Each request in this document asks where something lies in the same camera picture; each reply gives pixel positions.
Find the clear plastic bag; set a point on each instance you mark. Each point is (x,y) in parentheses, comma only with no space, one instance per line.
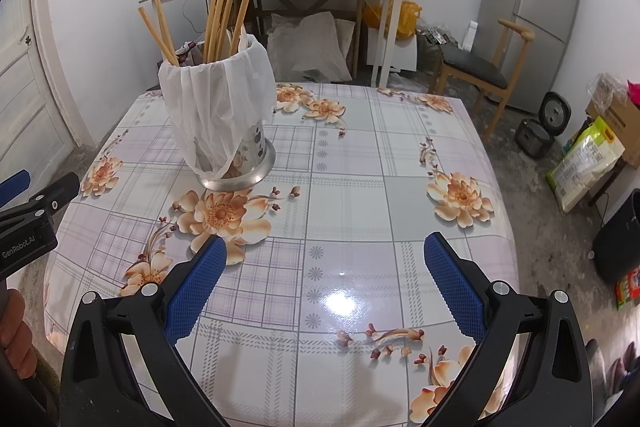
(607,89)

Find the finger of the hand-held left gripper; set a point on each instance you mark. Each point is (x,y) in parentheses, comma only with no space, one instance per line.
(55,194)
(14,188)

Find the white sack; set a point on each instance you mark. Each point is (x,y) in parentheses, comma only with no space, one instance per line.
(310,42)

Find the wooden chair with dark seat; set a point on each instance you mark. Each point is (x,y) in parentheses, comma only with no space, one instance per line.
(475,67)

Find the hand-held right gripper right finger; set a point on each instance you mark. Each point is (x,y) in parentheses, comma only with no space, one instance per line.
(452,282)

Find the white bottle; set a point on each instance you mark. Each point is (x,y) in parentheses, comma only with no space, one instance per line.
(470,34)

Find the steel utensil holder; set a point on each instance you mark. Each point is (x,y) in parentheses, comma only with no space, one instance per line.
(255,147)

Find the black bin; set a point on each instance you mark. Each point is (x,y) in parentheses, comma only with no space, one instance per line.
(617,242)

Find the yellow plastic bag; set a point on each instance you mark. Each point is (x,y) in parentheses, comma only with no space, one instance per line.
(395,19)

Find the black rice cooker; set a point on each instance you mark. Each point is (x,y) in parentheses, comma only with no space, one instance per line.
(537,132)

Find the white door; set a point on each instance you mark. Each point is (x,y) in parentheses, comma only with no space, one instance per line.
(30,72)

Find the grey refrigerator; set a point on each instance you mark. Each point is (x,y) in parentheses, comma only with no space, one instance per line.
(530,7)

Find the white cabinet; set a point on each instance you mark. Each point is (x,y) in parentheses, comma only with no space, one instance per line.
(400,52)

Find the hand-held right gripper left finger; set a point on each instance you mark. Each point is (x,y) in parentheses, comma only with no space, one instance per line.
(197,287)

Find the person's left hand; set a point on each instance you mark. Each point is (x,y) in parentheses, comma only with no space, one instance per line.
(15,332)

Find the bag-lined metal holder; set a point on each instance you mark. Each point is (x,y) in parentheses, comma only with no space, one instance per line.
(215,97)

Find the cardboard box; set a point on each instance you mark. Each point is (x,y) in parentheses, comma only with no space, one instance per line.
(620,122)

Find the pink plastic bag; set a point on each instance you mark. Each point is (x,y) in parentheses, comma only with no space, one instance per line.
(634,89)

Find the yellow-green rice bag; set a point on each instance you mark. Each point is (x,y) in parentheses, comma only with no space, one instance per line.
(585,162)

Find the red packet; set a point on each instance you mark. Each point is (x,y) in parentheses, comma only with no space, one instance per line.
(629,289)

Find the dark bag of packets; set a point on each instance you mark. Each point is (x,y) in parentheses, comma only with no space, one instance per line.
(435,39)

